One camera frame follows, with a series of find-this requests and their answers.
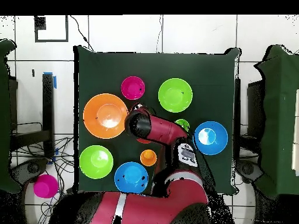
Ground red-orange plastic bowl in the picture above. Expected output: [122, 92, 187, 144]
[135, 137, 152, 145]

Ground large orange plastic bowl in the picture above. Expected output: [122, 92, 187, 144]
[83, 93, 129, 140]

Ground pink plastic bowl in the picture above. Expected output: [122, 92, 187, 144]
[120, 76, 146, 101]

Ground green plastic bowl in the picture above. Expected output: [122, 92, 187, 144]
[158, 78, 194, 113]
[79, 145, 114, 180]

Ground dark green table cloth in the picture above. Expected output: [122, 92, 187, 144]
[74, 45, 241, 196]

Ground green plastic cup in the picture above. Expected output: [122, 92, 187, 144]
[174, 118, 190, 132]

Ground orange plastic cup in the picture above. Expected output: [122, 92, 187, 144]
[140, 149, 158, 167]

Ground blue plastic bowl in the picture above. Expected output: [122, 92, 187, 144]
[114, 161, 149, 195]
[193, 121, 229, 156]

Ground blue tape strip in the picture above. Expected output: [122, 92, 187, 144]
[43, 71, 57, 89]

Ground black cabinet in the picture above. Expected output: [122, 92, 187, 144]
[246, 80, 266, 141]

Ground pink plastic cup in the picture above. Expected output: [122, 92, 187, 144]
[33, 174, 59, 199]

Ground dark grey chair base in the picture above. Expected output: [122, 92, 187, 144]
[10, 157, 50, 186]
[235, 159, 265, 185]

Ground green cloth side table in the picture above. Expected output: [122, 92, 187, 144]
[0, 38, 22, 195]
[253, 44, 299, 199]

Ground white round stool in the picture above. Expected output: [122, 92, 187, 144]
[24, 181, 59, 224]

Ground black floor cable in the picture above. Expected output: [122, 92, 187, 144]
[155, 15, 164, 53]
[69, 15, 95, 52]

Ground black stand frame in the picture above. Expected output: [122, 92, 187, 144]
[234, 78, 242, 162]
[9, 73, 55, 159]

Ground tangled floor cables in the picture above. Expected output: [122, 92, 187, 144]
[11, 136, 75, 224]

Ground black square floor frame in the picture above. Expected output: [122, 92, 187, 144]
[34, 15, 69, 43]

